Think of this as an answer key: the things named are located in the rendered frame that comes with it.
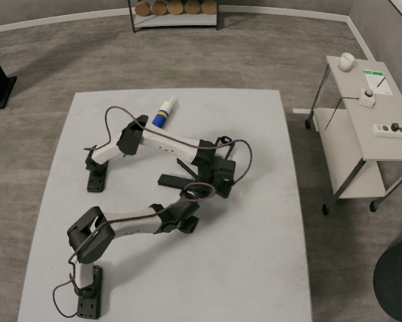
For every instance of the white and blue sealant cartridge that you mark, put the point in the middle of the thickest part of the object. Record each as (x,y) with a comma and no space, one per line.
(163,113)

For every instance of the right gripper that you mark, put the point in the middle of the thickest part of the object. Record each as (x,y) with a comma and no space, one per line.
(189,225)

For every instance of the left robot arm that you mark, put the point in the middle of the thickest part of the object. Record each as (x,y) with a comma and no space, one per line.
(129,140)

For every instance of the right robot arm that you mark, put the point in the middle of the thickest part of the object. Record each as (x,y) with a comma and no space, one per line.
(85,286)

